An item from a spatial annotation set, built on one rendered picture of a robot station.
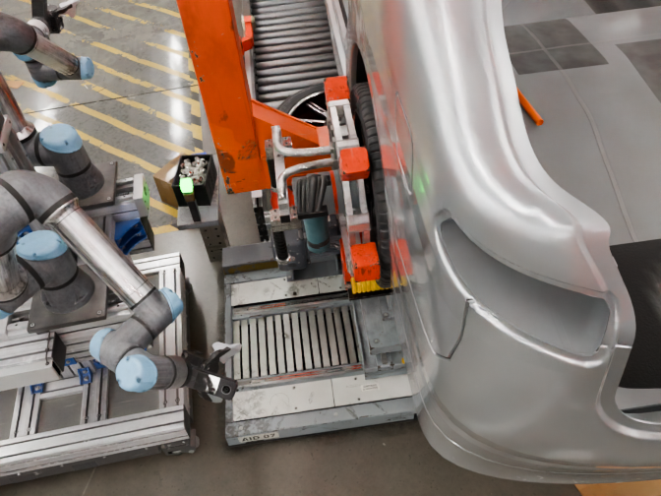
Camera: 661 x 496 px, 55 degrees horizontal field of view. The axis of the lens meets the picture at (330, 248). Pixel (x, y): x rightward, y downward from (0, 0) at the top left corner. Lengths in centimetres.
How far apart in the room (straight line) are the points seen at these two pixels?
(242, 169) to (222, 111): 27
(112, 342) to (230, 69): 114
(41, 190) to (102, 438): 119
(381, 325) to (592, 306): 146
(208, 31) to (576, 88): 119
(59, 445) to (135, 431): 26
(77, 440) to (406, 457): 117
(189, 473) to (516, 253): 185
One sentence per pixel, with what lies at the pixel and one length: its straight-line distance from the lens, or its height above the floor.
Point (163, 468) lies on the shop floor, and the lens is 258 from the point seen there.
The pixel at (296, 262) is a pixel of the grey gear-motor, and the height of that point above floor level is 29.
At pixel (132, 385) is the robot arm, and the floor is 112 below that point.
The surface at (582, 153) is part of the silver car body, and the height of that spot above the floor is 100.
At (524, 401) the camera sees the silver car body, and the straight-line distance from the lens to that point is 116.
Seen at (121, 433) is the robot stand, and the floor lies 22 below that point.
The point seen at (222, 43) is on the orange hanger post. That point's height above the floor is 118.
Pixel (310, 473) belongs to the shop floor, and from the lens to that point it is 246.
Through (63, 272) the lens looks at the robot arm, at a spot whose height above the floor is 95.
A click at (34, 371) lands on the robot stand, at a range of 206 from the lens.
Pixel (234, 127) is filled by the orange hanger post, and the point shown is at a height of 84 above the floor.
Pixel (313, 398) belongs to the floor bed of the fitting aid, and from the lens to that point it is 250.
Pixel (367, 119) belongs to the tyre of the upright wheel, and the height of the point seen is 117.
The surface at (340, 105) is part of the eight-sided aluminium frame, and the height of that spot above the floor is 112.
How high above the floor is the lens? 225
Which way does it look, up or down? 47 degrees down
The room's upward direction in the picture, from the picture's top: 6 degrees counter-clockwise
